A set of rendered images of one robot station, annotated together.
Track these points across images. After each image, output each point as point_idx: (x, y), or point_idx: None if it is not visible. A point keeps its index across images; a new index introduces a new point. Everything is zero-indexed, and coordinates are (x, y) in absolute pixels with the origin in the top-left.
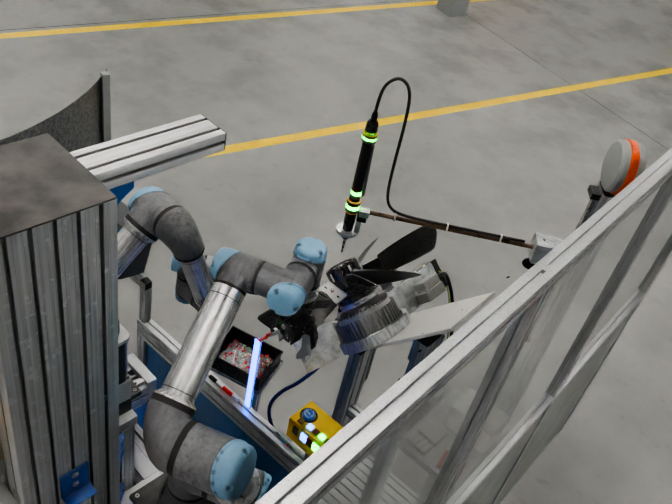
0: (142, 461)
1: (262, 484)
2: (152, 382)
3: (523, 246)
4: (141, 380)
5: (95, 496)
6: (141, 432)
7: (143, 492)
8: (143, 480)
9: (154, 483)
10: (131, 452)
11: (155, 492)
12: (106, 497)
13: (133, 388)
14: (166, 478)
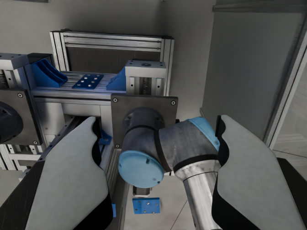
0: (86, 108)
1: (216, 151)
2: (13, 64)
3: None
4: (8, 73)
5: (108, 179)
6: (61, 94)
7: (118, 142)
8: (101, 116)
9: (116, 133)
10: None
11: (123, 137)
12: (109, 166)
13: (18, 95)
14: (117, 126)
